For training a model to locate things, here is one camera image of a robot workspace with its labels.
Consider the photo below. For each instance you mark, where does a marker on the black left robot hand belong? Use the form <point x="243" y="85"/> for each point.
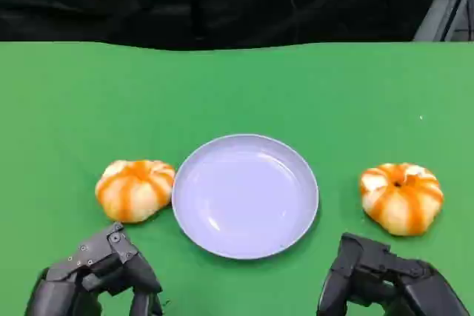
<point x="107" y="260"/>

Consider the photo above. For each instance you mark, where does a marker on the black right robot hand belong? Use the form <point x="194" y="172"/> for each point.
<point x="374" y="275"/>

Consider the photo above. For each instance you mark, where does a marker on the orange and white bread roll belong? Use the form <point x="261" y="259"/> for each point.
<point x="401" y="197"/>
<point x="134" y="191"/>

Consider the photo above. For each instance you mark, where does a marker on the lilac plate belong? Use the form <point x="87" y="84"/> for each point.
<point x="245" y="196"/>

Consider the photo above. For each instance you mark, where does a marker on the green table cloth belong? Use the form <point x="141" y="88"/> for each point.
<point x="237" y="109"/>

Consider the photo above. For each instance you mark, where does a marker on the grey metal frame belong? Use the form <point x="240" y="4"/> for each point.
<point x="450" y="5"/>

